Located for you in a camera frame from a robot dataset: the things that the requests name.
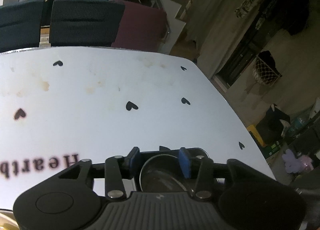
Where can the net basket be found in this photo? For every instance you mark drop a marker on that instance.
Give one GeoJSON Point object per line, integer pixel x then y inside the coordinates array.
{"type": "Point", "coordinates": [266, 72]}

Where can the black bag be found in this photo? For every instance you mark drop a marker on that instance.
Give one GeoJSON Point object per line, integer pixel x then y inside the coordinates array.
{"type": "Point", "coordinates": [272, 124]}

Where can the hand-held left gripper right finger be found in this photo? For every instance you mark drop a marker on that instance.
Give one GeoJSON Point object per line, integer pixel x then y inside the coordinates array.
{"type": "Point", "coordinates": [185, 165]}

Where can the navy chair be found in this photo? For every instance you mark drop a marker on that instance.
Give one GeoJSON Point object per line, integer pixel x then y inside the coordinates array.
{"type": "Point", "coordinates": [85, 22]}
{"type": "Point", "coordinates": [20, 24]}

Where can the dark hanging clothing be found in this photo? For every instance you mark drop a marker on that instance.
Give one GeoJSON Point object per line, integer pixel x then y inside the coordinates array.
{"type": "Point", "coordinates": [285, 7]}

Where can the yellow box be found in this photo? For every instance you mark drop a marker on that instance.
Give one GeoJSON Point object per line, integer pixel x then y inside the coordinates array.
{"type": "Point", "coordinates": [256, 136]}

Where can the plastic bottle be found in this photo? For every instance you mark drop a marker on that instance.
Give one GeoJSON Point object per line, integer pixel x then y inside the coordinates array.
{"type": "Point", "coordinates": [298, 123]}

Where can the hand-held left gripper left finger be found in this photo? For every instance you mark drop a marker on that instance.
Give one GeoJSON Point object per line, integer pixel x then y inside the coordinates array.
{"type": "Point", "coordinates": [132, 157]}

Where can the round steel cup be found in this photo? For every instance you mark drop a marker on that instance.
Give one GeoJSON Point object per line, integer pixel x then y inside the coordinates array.
{"type": "Point", "coordinates": [160, 175]}

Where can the purple flower plush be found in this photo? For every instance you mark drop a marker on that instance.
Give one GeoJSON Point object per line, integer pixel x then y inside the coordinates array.
{"type": "Point", "coordinates": [292, 162]}

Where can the maroon chair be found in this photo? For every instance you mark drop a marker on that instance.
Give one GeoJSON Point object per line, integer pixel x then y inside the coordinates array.
{"type": "Point", "coordinates": [142, 27]}

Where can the beige curtain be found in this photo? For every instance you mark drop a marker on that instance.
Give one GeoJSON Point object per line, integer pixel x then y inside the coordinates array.
{"type": "Point", "coordinates": [217, 7]}

